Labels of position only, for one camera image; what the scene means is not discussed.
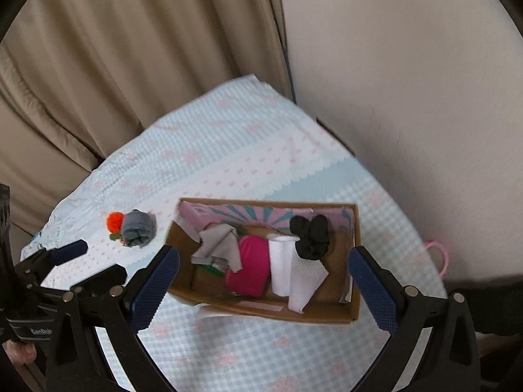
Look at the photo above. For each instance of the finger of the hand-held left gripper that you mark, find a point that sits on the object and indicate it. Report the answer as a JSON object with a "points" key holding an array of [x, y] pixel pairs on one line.
{"points": [[67, 251], [102, 279]]}

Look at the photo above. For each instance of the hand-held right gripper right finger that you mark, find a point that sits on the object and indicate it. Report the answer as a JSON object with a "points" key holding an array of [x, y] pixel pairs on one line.
{"points": [[372, 294]]}

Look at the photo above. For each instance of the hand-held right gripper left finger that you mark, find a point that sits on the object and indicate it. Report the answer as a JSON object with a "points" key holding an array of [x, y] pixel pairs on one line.
{"points": [[155, 290]]}

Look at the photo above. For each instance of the printed cardboard box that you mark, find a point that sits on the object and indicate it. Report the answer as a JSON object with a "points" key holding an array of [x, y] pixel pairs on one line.
{"points": [[327, 298]]}

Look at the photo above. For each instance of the orange pom-pom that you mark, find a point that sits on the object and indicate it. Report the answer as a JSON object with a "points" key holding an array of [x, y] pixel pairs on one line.
{"points": [[115, 221]]}

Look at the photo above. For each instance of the green cloth piece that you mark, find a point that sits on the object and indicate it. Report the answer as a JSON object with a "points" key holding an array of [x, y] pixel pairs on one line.
{"points": [[212, 268]]}

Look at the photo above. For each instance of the grey sock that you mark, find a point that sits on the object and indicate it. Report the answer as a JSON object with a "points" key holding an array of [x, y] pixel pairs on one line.
{"points": [[139, 228]]}

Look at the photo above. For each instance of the grey cloth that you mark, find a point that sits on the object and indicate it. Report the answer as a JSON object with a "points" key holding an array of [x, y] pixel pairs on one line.
{"points": [[218, 245]]}

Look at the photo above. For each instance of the black sock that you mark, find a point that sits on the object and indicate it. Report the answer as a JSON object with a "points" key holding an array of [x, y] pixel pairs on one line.
{"points": [[310, 237]]}

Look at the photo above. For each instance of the white textured cloth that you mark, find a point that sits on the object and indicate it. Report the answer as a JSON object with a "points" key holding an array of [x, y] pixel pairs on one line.
{"points": [[286, 269]]}

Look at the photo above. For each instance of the pink yarn ball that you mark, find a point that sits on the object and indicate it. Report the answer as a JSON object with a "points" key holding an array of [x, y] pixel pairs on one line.
{"points": [[249, 265]]}

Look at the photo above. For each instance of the person's left hand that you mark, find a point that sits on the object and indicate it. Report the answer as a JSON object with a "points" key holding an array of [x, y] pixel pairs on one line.
{"points": [[16, 353]]}

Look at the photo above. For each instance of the blue checkered blanket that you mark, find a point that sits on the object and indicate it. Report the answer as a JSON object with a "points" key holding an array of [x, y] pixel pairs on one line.
{"points": [[229, 147]]}

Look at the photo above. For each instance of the beige curtain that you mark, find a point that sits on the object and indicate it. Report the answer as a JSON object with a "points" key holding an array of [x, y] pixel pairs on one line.
{"points": [[122, 61]]}

